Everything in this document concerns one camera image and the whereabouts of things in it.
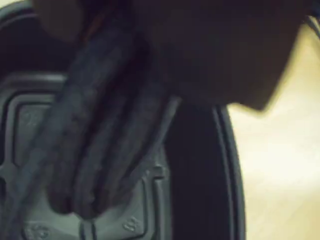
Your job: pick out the black square plastic bowl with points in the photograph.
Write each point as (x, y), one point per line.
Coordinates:
(200, 162)

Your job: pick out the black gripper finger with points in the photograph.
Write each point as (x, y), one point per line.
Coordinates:
(57, 17)
(225, 50)

